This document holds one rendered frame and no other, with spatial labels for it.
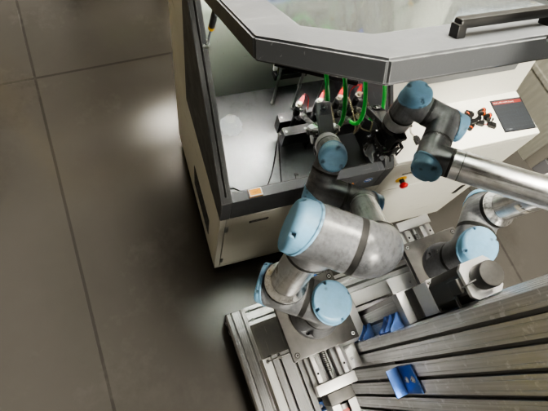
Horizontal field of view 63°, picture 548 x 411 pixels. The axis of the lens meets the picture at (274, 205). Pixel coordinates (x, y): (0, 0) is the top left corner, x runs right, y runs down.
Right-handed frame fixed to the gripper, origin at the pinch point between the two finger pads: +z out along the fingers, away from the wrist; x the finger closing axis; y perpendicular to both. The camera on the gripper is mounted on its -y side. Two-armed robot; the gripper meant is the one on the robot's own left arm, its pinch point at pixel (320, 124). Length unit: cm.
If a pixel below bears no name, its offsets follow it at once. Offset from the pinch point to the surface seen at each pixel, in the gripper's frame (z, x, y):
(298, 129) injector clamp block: 23.9, -6.6, 6.1
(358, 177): 18.6, 14.9, 26.1
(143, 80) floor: 148, -99, -9
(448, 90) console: 40, 56, 0
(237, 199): 2.7, -31.1, 24.7
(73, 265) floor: 59, -129, 74
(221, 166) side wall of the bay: 0.1, -34.8, 11.4
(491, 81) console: 45, 76, -2
